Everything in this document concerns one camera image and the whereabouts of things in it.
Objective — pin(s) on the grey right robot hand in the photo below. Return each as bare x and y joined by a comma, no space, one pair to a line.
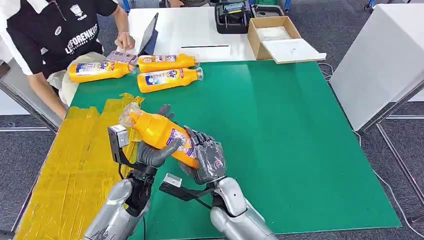
208,162

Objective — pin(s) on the person's left hand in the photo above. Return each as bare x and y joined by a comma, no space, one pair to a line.
125,41

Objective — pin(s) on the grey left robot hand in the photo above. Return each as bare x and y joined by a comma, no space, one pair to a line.
152,155

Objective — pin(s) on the orange drink bottle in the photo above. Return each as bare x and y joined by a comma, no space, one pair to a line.
165,81
159,132
99,71
165,63

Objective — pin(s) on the clear plastic hand film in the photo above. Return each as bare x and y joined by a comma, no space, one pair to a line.
212,165

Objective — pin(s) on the smartphone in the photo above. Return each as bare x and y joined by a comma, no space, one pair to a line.
121,57

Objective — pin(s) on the tablet with dark cover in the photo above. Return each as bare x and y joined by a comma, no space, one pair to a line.
148,34

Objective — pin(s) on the green table mat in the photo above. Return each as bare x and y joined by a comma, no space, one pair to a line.
265,132

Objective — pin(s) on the person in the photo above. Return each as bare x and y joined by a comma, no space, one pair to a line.
49,33
177,2

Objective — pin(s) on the yellow sheet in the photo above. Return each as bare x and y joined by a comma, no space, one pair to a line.
66,185

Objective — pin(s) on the black device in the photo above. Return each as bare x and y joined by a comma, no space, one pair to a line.
232,21

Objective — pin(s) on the grey table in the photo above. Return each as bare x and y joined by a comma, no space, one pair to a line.
16,86

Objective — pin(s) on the open cardboard box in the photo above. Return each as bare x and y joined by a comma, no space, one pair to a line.
253,36

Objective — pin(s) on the white board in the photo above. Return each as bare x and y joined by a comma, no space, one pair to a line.
291,49

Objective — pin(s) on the white plastic bag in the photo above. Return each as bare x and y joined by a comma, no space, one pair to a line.
273,33

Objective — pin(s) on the grey case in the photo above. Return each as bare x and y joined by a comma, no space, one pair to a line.
267,10

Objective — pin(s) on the green plastic crate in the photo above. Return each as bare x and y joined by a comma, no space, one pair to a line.
266,2

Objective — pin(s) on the white side table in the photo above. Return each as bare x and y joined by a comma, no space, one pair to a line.
374,66

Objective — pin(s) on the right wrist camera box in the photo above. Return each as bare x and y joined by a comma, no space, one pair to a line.
172,180

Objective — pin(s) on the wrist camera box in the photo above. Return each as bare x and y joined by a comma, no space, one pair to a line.
172,180
119,136

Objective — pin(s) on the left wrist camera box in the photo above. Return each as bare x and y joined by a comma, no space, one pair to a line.
119,136

